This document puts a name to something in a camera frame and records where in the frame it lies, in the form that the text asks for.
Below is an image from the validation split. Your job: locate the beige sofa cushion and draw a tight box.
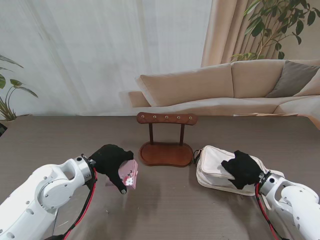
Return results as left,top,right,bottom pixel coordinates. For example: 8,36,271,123
293,74,320,98

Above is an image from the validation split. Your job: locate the tall dark green leafy plant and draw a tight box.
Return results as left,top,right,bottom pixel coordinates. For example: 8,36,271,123
229,0,320,63

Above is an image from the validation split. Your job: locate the beige drape curtain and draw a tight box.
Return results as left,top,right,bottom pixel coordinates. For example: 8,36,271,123
201,0,320,68

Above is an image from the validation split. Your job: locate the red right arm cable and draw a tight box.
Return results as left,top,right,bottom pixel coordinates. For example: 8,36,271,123
254,183,281,240

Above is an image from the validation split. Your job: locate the white sheer curtain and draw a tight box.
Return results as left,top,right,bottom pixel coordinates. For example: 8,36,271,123
0,0,213,117

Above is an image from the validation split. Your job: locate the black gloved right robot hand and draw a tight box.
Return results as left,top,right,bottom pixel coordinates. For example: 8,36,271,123
220,149,266,190

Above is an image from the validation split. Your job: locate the beige plant pot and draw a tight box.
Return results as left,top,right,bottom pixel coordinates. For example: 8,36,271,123
0,118,17,129

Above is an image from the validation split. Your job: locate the red left arm cable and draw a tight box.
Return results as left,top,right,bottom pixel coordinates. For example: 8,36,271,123
62,168,98,240

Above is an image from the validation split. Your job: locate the broad-leaf green houseplant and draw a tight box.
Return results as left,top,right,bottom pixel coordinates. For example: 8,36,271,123
0,54,39,121

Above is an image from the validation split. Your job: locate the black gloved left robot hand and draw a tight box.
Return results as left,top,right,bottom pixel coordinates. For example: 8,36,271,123
88,144,135,195

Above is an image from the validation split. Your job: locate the white leather handbag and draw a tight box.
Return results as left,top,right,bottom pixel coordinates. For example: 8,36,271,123
192,145,286,211

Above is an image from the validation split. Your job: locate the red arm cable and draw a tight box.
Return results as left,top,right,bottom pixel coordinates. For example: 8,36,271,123
254,183,281,240
62,168,98,240

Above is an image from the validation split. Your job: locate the brown wooden jewelry stand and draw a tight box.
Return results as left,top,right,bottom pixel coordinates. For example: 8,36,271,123
136,111,198,168

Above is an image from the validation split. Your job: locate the grey sofa cushion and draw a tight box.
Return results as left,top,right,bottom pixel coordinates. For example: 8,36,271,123
266,60,320,99

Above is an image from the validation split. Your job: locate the pink floral box sleeve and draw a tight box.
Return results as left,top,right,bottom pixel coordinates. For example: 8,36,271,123
106,159,140,190

